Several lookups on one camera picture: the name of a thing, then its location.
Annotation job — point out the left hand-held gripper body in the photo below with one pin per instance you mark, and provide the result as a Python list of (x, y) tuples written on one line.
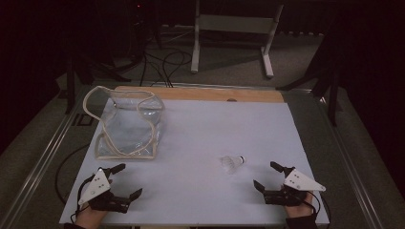
[(97, 187)]

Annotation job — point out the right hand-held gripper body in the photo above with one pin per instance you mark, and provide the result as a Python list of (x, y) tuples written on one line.
[(299, 183)]

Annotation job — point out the white shuttlecock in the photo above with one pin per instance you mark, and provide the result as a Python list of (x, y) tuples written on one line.
[(231, 162)]

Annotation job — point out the clear plastic bag beige trim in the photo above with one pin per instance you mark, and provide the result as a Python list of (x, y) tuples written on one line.
[(127, 127)]

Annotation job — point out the person's right hand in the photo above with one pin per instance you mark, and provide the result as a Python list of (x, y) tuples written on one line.
[(297, 211)]

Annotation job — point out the person's left hand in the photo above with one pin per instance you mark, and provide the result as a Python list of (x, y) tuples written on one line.
[(89, 218)]

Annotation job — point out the white table sheet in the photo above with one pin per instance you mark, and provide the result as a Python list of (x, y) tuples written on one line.
[(197, 133)]

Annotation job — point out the black tripod stand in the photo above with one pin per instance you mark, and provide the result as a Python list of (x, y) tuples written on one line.
[(332, 101), (70, 89)]

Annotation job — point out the white metal stand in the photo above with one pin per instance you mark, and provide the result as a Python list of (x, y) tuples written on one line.
[(235, 24)]

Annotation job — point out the metal frame rail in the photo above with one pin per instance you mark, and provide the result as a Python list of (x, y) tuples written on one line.
[(353, 171), (41, 162)]

